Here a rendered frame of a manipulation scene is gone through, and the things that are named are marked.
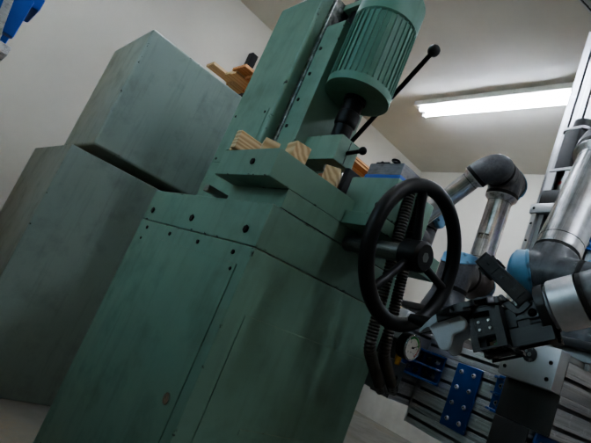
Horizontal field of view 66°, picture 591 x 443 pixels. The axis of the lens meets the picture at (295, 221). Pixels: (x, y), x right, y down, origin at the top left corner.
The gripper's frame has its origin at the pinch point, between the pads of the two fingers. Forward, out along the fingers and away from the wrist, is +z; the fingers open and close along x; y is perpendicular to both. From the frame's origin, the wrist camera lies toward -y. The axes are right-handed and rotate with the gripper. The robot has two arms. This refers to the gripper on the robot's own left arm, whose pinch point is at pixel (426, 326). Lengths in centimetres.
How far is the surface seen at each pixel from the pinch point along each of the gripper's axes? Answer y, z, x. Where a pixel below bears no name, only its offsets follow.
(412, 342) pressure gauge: -7.0, 16.2, 24.2
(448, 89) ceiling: -258, 44, 184
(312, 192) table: -26.5, 12.2, -15.7
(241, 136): -40, 22, -27
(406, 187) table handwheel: -20.5, -6.0, -11.6
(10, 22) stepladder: -80, 69, -71
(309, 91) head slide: -69, 20, -8
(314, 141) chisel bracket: -54, 21, -5
